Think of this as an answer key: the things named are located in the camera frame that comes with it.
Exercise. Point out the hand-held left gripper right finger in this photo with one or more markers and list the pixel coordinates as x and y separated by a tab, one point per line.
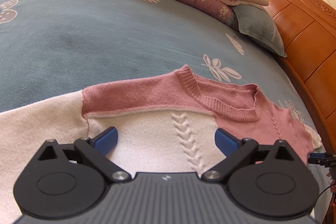
225	142

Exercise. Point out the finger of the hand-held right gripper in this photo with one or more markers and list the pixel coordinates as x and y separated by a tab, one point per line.
317	161
317	155

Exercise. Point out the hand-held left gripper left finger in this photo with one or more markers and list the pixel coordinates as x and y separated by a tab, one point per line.
106	141

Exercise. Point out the pink and white knit sweater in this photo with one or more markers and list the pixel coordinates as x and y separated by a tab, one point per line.
147	98

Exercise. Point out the grey-green printed pillow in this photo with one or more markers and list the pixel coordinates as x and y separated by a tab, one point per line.
257	27

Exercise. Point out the wooden bed headboard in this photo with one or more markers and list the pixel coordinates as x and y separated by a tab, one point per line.
309	29

